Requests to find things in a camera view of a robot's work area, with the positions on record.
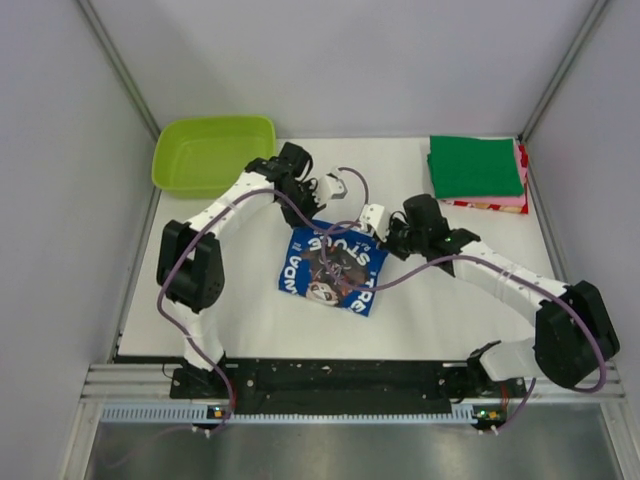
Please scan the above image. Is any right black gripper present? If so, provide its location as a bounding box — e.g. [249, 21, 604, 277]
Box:
[374, 215, 428, 261]

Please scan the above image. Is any blue printed t shirt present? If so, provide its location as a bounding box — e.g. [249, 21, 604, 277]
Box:
[278, 221, 388, 317]

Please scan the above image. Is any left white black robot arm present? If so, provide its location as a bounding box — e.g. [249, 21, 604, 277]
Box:
[156, 142, 346, 397]

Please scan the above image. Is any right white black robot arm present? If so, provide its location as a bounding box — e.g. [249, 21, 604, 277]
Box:
[361, 194, 620, 396]

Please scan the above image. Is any folded green t shirt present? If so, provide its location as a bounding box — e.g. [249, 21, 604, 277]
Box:
[427, 135, 524, 199]

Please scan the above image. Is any lime green plastic tub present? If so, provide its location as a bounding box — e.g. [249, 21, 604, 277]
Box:
[151, 115, 276, 199]

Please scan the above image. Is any folded red patterned t shirt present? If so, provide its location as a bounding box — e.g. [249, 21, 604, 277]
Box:
[443, 144, 529, 214]

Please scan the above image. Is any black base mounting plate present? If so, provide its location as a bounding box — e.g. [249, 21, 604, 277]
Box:
[170, 358, 525, 414]

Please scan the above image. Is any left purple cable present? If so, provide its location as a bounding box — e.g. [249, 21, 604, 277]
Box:
[156, 165, 372, 441]

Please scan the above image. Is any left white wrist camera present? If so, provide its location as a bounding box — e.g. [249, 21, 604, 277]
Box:
[314, 173, 348, 205]

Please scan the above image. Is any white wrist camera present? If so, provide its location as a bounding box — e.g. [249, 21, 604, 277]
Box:
[314, 173, 348, 205]
[357, 204, 391, 242]

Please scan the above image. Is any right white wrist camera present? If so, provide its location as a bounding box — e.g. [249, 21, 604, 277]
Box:
[357, 204, 391, 242]

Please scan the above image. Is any left aluminium corner post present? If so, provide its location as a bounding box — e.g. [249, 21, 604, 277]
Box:
[74, 0, 161, 140]

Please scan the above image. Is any aluminium corner post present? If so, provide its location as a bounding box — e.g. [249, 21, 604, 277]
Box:
[517, 0, 614, 143]
[74, 0, 161, 140]

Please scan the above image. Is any grey slotted cable duct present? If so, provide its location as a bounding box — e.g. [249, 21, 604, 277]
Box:
[100, 403, 504, 426]

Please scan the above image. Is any right aluminium corner post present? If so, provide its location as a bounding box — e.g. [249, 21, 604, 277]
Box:
[517, 0, 614, 143]

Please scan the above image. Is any aluminium frame rail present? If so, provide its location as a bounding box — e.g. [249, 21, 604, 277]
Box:
[80, 364, 627, 404]

